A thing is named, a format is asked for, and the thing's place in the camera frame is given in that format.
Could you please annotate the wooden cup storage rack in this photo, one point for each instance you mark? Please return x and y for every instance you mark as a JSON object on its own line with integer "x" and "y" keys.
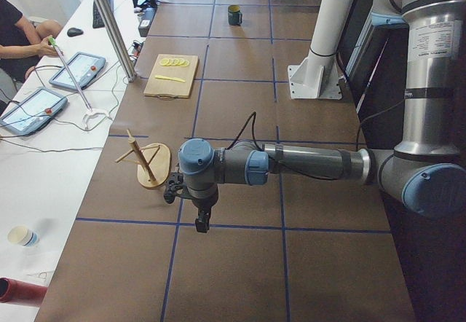
{"x": 153, "y": 161}

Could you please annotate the near teach pendant tablet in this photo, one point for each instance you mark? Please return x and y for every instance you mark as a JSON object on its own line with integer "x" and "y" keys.
{"x": 34, "y": 112}

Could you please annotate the aluminium frame post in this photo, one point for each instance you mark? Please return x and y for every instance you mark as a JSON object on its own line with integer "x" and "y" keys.
{"x": 116, "y": 39}

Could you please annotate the wooden cutting board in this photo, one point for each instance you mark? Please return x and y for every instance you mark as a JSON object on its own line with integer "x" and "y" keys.
{"x": 169, "y": 89}

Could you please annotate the red cylinder bottle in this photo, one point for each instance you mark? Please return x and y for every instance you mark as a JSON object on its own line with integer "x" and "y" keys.
{"x": 17, "y": 292}

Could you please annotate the white blue paper cup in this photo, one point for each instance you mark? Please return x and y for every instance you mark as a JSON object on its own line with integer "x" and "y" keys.
{"x": 22, "y": 236}

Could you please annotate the white pole with base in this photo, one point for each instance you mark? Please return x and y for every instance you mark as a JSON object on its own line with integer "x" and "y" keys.
{"x": 317, "y": 75}

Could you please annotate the black computer mouse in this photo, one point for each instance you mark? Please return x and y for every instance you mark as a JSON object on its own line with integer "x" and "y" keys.
{"x": 72, "y": 32}

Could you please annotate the black power adapter box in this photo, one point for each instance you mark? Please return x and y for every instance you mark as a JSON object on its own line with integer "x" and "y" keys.
{"x": 146, "y": 18}

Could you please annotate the dark green HOME mug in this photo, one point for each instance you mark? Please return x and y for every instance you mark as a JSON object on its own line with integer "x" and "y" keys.
{"x": 234, "y": 15}

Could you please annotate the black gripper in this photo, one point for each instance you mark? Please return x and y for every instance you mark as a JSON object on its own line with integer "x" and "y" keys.
{"x": 203, "y": 204}

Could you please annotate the long reacher grabber stick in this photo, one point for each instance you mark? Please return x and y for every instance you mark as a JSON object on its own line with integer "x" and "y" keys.
{"x": 90, "y": 112}

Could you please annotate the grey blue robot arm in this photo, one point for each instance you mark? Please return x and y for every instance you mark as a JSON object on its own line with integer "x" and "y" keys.
{"x": 420, "y": 171}

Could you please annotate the seated person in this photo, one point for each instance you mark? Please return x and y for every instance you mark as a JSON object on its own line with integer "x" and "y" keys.
{"x": 23, "y": 44}

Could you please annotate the far teach pendant tablet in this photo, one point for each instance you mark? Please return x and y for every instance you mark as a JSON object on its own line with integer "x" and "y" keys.
{"x": 85, "y": 67}

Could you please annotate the teach pendant tablet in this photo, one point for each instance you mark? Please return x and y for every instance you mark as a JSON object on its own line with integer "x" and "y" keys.
{"x": 34, "y": 112}
{"x": 85, "y": 67}

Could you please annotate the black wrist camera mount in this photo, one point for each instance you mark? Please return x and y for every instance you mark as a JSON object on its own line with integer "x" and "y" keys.
{"x": 175, "y": 187}

